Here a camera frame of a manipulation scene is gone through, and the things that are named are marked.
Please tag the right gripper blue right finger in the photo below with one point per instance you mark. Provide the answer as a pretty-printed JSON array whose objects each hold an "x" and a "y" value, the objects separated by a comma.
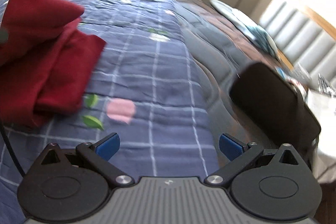
[{"x": 241, "y": 156}]

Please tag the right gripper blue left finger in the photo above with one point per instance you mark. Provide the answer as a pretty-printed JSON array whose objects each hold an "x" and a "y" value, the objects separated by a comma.
[{"x": 96, "y": 156}]

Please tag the red long-sleeve shirt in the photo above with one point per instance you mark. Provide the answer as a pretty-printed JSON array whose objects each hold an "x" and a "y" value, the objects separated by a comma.
[{"x": 46, "y": 61}]

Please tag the black storage box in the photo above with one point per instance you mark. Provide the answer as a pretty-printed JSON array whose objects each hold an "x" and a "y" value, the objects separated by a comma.
[{"x": 276, "y": 108}]

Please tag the blue plaid floral quilt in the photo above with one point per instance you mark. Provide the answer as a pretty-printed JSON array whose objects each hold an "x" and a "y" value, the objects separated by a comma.
[{"x": 144, "y": 87}]

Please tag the colourful book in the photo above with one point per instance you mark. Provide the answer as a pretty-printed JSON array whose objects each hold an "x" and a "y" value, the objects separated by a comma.
[{"x": 297, "y": 86}]

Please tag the grey brown quilted mattress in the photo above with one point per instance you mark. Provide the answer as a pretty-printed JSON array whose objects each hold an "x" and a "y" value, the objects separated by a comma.
[{"x": 220, "y": 51}]

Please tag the light blue floral pillow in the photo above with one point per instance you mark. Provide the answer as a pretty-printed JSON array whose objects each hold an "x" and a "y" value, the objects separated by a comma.
[{"x": 254, "y": 32}]

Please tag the grey padded wooden headboard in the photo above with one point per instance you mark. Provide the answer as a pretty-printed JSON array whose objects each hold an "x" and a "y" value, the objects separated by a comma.
[{"x": 302, "y": 36}]

